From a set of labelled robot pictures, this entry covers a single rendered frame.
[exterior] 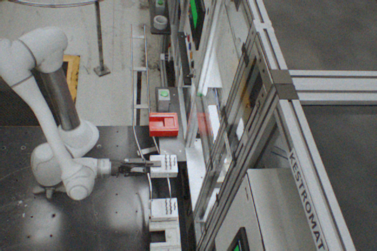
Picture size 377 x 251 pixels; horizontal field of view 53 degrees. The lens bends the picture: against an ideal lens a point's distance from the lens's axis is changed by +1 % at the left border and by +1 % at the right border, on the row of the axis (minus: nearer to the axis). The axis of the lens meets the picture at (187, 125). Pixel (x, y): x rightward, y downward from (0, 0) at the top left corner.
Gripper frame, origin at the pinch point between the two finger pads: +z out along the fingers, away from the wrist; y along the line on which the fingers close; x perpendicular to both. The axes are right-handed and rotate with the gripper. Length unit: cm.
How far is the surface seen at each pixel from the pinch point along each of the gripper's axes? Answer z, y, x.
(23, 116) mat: -97, -102, 115
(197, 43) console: 17, 53, 27
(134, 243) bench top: -9.6, -36.2, -22.9
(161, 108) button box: 6.8, -8.6, 44.0
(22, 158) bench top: -71, -36, 30
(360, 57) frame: 45, 96, -29
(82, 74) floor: -53, -103, 166
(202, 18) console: 17, 65, 27
